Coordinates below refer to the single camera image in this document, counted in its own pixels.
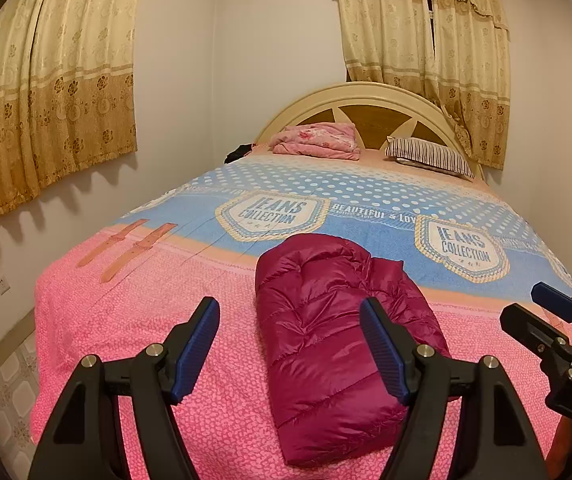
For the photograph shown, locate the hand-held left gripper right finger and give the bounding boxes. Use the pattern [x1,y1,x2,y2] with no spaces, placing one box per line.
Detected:
[359,297,549,480]

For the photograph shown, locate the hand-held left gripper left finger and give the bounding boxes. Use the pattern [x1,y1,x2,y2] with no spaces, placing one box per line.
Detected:
[28,296,221,480]

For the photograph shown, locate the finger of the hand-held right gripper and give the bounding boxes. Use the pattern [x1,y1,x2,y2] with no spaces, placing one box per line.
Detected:
[500,302,572,363]
[530,282,572,343]

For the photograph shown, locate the magenta puffer jacket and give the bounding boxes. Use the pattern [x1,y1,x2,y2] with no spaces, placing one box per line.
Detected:
[255,233,451,466]

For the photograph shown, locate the pink and blue printed blanket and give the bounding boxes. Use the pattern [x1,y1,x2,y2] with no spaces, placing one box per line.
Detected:
[30,152,572,480]

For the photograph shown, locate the striped pillow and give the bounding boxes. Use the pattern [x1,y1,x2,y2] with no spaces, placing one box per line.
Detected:
[385,137,475,181]

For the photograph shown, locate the peach bed sheet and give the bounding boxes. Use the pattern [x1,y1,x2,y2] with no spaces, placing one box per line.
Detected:
[253,142,486,186]

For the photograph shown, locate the dark clothing heap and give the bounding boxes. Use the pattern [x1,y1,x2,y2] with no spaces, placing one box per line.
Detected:
[225,144,257,165]

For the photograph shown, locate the folded pink floral quilt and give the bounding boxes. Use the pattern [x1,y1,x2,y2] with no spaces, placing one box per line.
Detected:
[271,122,363,162]

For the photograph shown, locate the cream wooden headboard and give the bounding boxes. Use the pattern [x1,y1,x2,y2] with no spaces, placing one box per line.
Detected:
[256,81,486,181]

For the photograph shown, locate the beige floral curtain panel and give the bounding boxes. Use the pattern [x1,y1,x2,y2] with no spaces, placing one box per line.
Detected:
[426,0,511,171]
[331,0,436,91]

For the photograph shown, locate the wide beige floral curtain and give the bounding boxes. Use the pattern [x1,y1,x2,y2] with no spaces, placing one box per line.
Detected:
[0,0,147,241]

